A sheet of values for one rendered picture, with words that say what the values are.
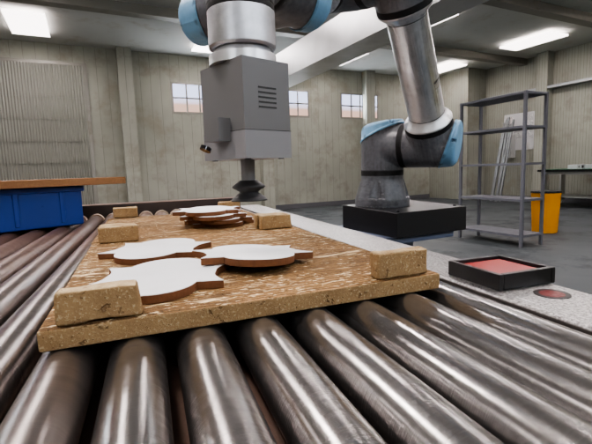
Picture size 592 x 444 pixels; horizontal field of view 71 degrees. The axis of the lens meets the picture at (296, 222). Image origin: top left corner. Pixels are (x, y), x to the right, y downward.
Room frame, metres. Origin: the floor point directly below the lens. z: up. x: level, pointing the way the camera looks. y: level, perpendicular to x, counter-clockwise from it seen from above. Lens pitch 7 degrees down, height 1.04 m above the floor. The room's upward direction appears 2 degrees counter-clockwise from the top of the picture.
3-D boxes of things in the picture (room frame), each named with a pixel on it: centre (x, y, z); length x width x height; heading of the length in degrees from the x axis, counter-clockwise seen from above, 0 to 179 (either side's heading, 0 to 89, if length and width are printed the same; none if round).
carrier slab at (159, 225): (0.92, 0.24, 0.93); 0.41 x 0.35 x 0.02; 20
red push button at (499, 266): (0.45, -0.22, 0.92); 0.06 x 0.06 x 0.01; 19
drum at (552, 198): (6.14, -3.72, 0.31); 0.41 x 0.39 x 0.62; 27
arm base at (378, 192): (1.17, -0.24, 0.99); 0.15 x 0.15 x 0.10
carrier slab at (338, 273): (0.53, 0.09, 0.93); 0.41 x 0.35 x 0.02; 21
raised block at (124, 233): (0.67, 0.29, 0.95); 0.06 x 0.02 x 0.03; 111
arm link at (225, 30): (0.49, 0.06, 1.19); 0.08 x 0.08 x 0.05
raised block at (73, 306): (0.30, 0.15, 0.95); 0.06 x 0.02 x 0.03; 111
